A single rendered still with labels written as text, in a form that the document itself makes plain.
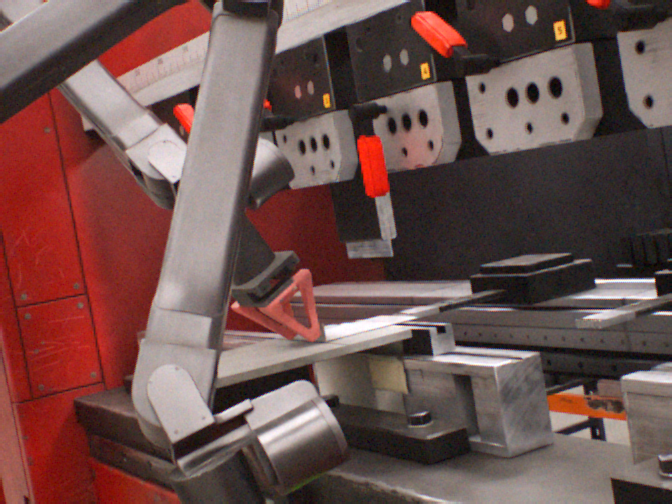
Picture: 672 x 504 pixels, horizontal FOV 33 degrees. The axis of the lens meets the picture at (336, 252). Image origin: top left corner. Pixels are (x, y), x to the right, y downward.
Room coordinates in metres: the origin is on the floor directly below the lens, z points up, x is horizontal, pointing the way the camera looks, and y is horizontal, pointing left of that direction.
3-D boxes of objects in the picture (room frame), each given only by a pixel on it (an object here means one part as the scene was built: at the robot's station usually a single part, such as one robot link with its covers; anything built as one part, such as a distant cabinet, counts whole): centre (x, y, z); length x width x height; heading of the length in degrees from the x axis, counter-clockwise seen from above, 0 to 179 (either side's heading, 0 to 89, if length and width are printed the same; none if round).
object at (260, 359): (1.28, 0.09, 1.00); 0.26 x 0.18 x 0.01; 119
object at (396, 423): (1.29, -0.01, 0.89); 0.30 x 0.05 x 0.03; 29
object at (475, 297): (1.44, -0.18, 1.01); 0.26 x 0.12 x 0.05; 119
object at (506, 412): (1.31, -0.07, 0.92); 0.39 x 0.06 x 0.10; 29
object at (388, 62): (1.20, -0.12, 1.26); 0.15 x 0.09 x 0.17; 29
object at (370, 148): (1.19, -0.06, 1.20); 0.04 x 0.02 x 0.10; 119
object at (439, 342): (1.33, -0.05, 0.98); 0.20 x 0.03 x 0.03; 29
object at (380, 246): (1.35, -0.04, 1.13); 0.10 x 0.02 x 0.10; 29
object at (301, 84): (1.38, -0.02, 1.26); 0.15 x 0.09 x 0.17; 29
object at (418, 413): (1.20, -0.06, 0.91); 0.03 x 0.03 x 0.02
